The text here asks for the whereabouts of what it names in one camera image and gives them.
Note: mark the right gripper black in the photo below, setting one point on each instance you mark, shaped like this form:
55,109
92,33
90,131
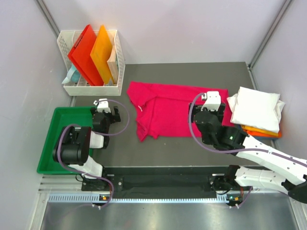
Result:
219,112

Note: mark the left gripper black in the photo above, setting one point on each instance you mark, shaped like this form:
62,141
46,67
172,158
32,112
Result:
114,118

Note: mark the magenta t shirt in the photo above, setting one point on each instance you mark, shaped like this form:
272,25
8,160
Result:
163,109

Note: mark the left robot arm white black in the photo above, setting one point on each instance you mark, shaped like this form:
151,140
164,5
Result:
74,143

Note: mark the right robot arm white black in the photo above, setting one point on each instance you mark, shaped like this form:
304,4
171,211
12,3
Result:
283,172

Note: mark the folded white t shirt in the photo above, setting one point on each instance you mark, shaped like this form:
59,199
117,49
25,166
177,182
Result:
256,109

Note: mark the green plastic tray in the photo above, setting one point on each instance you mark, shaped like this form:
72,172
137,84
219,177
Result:
62,117

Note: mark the wooden board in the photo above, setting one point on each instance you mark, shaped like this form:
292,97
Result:
113,65

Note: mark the orange plastic board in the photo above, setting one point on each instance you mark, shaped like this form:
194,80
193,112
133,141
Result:
100,54

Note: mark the red plastic board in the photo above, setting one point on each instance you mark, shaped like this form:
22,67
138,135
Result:
80,57

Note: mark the white plastic basket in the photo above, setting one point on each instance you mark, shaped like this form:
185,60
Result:
66,40

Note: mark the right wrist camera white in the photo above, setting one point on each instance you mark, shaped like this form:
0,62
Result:
212,101

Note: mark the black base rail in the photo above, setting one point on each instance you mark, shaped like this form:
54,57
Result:
170,182

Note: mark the white slotted cable duct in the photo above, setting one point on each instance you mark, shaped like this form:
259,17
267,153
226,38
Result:
101,199

